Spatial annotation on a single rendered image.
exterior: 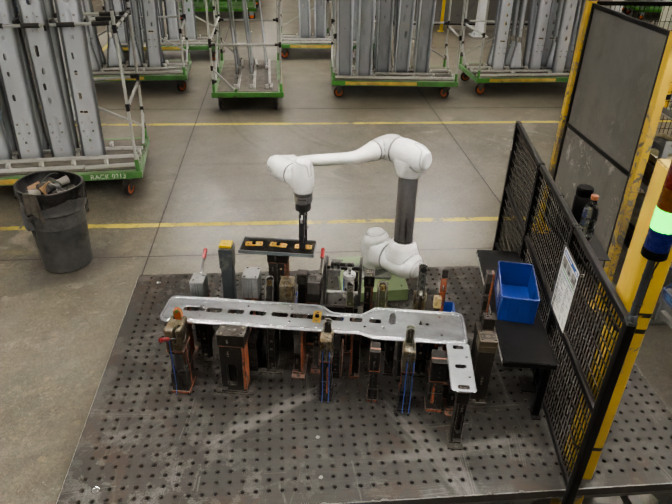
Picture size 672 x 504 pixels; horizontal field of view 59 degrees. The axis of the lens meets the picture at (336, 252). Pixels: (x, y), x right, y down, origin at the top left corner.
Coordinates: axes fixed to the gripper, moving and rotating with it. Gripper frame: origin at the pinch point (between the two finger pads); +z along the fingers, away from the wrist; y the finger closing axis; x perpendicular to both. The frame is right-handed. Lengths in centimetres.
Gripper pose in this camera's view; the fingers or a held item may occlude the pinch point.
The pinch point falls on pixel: (303, 239)
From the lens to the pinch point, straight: 289.4
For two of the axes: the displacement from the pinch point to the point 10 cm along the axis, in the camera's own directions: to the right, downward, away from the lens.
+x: 10.0, 0.6, -0.6
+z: -0.2, 8.6, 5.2
